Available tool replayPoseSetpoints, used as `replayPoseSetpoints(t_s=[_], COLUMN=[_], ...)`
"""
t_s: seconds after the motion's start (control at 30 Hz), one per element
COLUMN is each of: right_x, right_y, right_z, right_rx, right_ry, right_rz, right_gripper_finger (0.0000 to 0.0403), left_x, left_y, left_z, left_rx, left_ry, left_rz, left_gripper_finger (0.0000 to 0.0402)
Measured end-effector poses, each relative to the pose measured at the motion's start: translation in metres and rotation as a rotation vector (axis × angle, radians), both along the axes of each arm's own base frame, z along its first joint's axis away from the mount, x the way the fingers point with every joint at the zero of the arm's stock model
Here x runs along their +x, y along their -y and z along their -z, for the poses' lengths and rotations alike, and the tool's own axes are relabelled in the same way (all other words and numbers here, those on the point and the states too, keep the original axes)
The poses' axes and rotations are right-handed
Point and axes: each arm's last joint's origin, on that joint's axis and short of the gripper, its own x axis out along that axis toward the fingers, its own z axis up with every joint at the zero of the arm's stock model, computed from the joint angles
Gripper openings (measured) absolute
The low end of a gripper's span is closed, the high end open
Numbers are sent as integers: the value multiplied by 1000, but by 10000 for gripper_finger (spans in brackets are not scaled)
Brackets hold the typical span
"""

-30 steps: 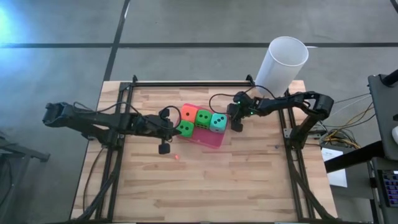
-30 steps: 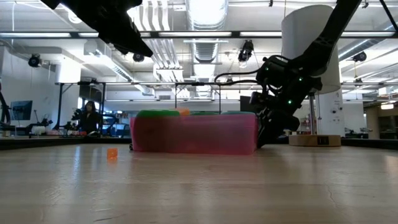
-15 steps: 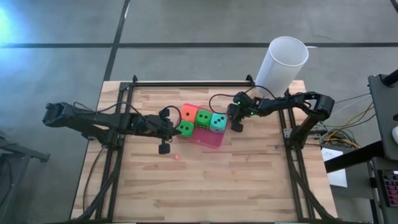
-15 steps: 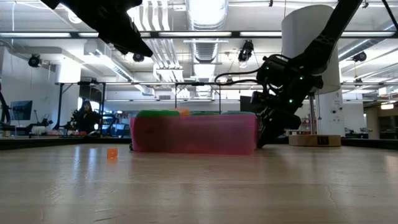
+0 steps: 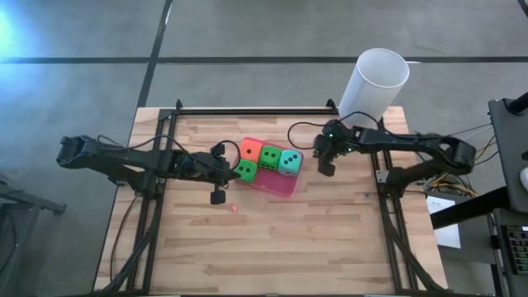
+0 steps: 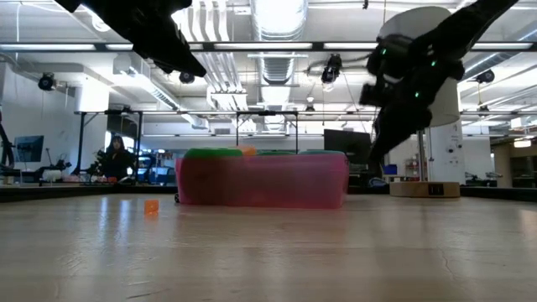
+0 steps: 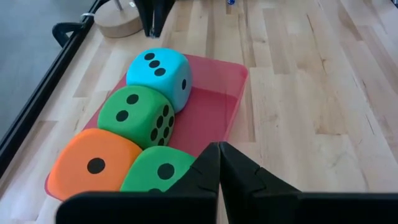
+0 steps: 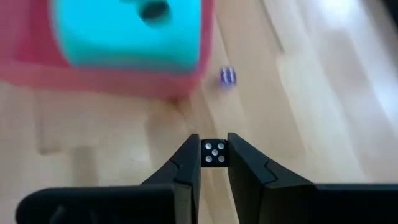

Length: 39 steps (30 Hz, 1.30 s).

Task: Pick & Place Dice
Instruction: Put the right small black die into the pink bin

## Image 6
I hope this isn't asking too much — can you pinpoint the metal lamp pole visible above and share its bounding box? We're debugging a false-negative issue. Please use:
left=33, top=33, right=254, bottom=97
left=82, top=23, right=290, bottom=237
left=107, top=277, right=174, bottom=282
left=413, top=128, right=430, bottom=184

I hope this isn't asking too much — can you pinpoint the black monitor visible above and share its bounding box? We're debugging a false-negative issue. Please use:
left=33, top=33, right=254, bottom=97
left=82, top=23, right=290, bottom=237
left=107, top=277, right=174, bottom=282
left=323, top=128, right=373, bottom=165

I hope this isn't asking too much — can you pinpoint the light blue foam die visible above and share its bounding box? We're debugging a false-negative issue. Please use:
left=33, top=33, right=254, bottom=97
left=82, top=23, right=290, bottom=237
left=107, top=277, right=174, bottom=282
left=298, top=148, right=346, bottom=156

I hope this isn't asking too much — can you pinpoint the person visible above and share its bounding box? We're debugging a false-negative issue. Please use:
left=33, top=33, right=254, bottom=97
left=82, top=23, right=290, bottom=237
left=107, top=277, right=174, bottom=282
left=99, top=134, right=136, bottom=182

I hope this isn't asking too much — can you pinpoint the white cylindrical cup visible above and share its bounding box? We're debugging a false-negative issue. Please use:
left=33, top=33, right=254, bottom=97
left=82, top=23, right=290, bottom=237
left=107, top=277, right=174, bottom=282
left=378, top=6, right=461, bottom=128

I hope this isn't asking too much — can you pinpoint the silver ventilation duct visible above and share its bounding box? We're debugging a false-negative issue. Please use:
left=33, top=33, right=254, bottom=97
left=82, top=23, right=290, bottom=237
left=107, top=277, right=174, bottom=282
left=250, top=0, right=310, bottom=87

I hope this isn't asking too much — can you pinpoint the green foam die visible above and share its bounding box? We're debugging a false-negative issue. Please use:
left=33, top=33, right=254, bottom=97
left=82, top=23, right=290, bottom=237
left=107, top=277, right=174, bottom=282
left=183, top=147, right=244, bottom=159
left=256, top=149, right=300, bottom=157

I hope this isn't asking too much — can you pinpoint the black overhead camera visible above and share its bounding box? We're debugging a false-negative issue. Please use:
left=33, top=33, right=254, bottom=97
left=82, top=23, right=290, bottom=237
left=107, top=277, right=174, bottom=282
left=320, top=53, right=343, bottom=92

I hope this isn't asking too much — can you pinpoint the pink translucent plastic tray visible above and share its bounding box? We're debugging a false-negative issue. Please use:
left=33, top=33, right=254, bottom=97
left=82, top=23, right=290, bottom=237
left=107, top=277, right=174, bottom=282
left=175, top=153, right=350, bottom=210

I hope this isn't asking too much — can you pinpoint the monitor with blue screen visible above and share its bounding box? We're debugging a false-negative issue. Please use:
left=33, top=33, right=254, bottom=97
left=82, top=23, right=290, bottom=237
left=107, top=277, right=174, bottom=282
left=12, top=134, right=45, bottom=164

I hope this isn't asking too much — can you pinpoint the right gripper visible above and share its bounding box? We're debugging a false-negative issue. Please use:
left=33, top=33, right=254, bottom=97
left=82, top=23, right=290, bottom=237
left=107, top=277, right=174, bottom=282
left=364, top=35, right=466, bottom=165

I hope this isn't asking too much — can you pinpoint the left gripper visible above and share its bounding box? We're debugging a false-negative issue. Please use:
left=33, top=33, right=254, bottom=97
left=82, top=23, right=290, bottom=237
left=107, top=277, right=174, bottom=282
left=132, top=18, right=207, bottom=79

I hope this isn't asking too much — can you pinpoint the black background rig frame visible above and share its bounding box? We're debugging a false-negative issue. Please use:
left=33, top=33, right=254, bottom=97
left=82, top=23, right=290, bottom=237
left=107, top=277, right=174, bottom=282
left=74, top=108, right=144, bottom=185
left=236, top=110, right=300, bottom=148

